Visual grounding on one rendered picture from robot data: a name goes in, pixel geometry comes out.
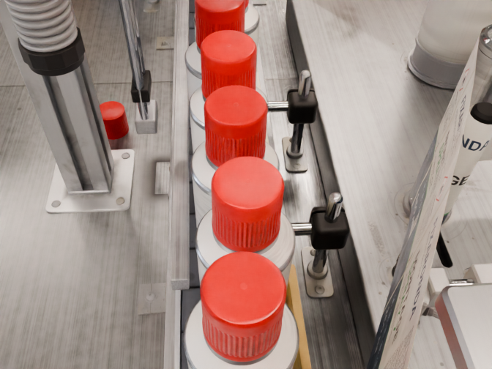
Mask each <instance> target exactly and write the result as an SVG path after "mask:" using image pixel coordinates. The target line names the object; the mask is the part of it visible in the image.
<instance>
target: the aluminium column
mask: <svg viewBox="0 0 492 369"><path fill-rule="evenodd" d="M0 21H1V24H2V27H3V29H4V32H5V34H6V36H7V39H8V42H9V44H10V47H11V49H12V52H13V55H14V57H15V60H16V62H17V64H18V67H19V70H20V73H21V75H22V77H23V80H24V83H25V84H26V88H27V90H28V92H29V95H30V98H31V101H32V102H33V105H34V108H35V110H36V112H37V115H38V117H39V120H40V123H41V125H42V128H43V130H44V133H45V136H46V138H47V140H48V143H49V145H50V148H51V151H52V152H53V156H54V158H55V161H56V164H57V166H58V168H59V171H60V173H61V176H62V179H63V180H64V183H65V186H66V188H67V191H68V193H69V195H94V194H110V193H111V188H112V182H113V171H114V165H115V164H114V161H113V156H112V153H111V148H110V144H109V142H108V136H107V133H106V130H105V125H104V122H103V118H102V114H101V111H100V106H99V103H98V100H97V95H96V91H95V89H94V84H93V80H92V76H91V73H90V69H89V65H88V62H87V58H86V53H84V60H83V63H82V64H81V66H80V67H78V68H77V69H76V70H74V71H72V72H69V73H67V74H65V75H59V76H44V75H39V74H36V73H35V72H33V71H32V70H31V69H30V67H29V66H28V64H27V63H25V62H24V61H23V58H22V56H21V52H20V50H19V48H18V38H19V36H18V34H17V32H16V29H15V27H14V24H13V21H12V19H11V16H10V12H9V10H8V9H7V4H6V3H5V0H0Z"/></svg>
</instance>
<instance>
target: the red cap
mask: <svg viewBox="0 0 492 369"><path fill-rule="evenodd" d="M100 111H101V114H102V119H103V122H104V125H105V130H106V133H107V136H108V139H111V140H115V139H119V138H122V137H124V136H125V135H126V134H127V133H128V131H129V125H128V122H127V116H126V113H125V109H124V106H123V105H122V104H121V103H120V102H116V101H108V102H104V103H102V104H101V105H100Z"/></svg>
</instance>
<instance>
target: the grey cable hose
mask: <svg viewBox="0 0 492 369"><path fill-rule="evenodd" d="M69 1H70V0H5V3H6V4H7V9H8V10H9V12H10V16H11V19H12V21H13V24H14V27H15V29H16V32H17V34H18V36H19V38H18V48H19V50H20V53H21V56H22V58H23V61H24V62H25V63H27V64H28V66H29V67H30V69H31V70H32V71H33V72H35V73H36V74H39V75H44V76H59V75H65V74H67V73H69V72H72V71H74V70H76V69H77V68H78V67H80V66H81V64H82V63H83V60H84V53H85V48H84V43H83V39H82V36H81V30H80V29H79V28H78V27H77V26H76V25H75V20H74V16H73V13H72V8H71V5H70V3H69Z"/></svg>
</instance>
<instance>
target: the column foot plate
mask: <svg viewBox="0 0 492 369"><path fill-rule="evenodd" d="M111 153H112V156H113V161H114V164H115V165H114V171H113V182H112V188H111V193H110V194H94V195H69V193H68V191H67V188H66V186H65V183H64V180H63V179H62V175H61V173H60V171H59V168H58V166H57V164H56V166H55V169H54V172H53V178H52V182H51V188H50V191H49V194H48V200H47V204H46V208H45V209H46V211H47V213H50V214H59V213H76V212H109V211H124V210H127V209H129V208H130V204H131V195H132V187H133V172H134V165H135V152H134V151H133V150H132V149H118V150H111Z"/></svg>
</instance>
